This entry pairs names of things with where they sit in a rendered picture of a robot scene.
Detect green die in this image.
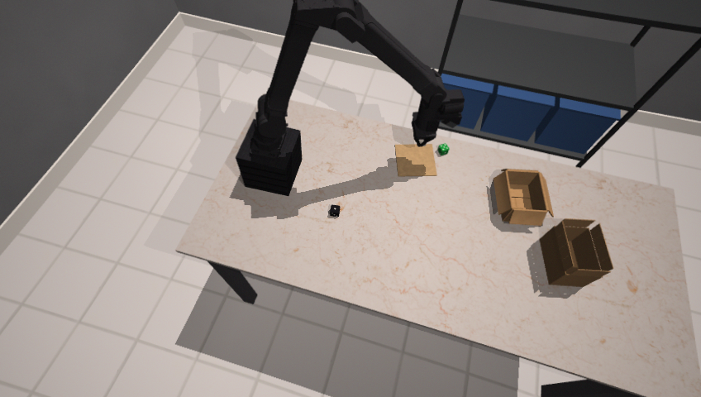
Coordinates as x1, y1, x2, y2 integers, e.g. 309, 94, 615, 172
437, 143, 449, 155

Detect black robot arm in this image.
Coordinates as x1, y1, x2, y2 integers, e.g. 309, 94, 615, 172
250, 0, 465, 161

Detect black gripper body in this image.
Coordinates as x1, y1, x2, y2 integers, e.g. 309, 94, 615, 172
412, 112, 436, 139

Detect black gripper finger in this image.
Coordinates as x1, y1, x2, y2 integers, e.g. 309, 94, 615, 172
414, 137, 433, 147

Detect tan mat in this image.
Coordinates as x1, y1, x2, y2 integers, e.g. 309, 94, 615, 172
395, 144, 437, 176

